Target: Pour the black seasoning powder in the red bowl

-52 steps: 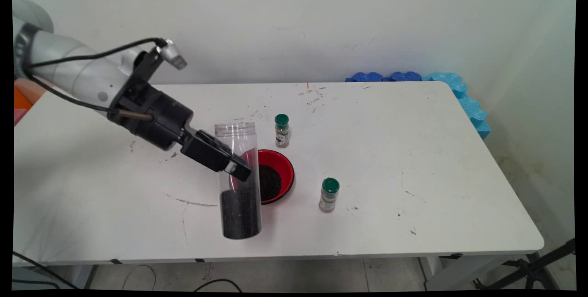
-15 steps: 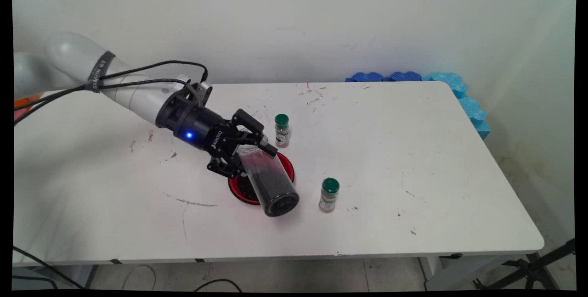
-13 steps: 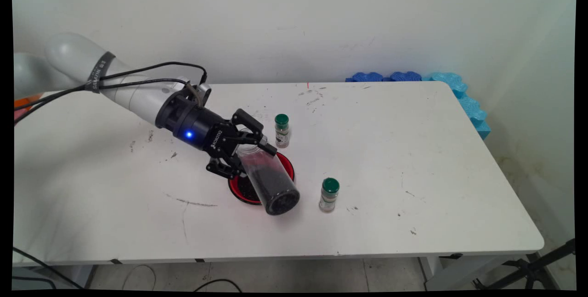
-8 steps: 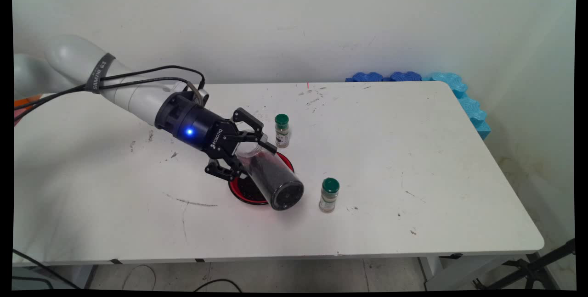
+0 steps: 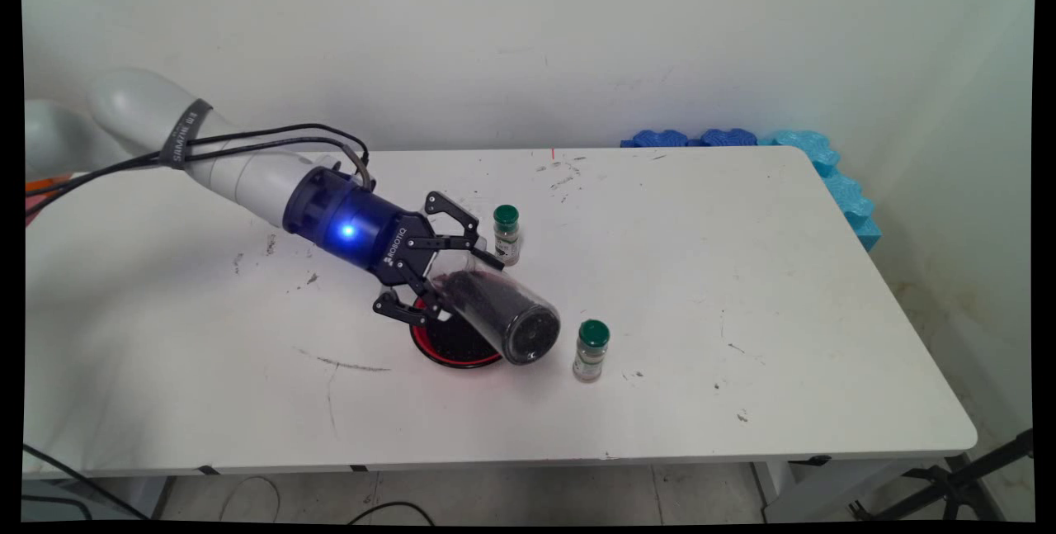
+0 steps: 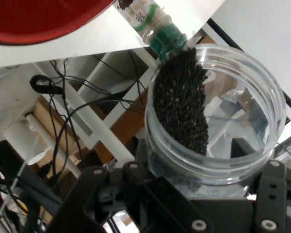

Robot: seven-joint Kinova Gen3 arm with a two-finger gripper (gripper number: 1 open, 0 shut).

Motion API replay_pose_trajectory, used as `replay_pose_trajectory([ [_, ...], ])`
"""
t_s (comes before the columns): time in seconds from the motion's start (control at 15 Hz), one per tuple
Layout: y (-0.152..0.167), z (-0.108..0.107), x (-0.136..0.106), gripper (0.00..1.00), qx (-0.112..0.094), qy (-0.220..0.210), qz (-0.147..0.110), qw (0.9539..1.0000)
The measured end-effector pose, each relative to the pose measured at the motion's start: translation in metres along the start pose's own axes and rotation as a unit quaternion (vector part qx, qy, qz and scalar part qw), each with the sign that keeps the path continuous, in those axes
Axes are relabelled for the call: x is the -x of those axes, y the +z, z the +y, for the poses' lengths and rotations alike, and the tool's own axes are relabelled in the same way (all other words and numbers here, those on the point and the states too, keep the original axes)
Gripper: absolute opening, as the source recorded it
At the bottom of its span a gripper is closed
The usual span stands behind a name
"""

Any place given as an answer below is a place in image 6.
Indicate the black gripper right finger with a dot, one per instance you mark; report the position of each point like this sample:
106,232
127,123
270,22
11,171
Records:
271,194

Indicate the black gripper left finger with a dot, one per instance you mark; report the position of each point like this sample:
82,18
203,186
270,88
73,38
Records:
87,194

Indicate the clear jar with black seeds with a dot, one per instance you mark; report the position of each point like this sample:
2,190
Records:
179,102

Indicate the green-capped spice bottle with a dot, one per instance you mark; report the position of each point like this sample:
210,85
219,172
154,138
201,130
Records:
165,36

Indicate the red bowl with black seeds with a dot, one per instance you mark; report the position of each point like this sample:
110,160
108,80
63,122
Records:
38,19

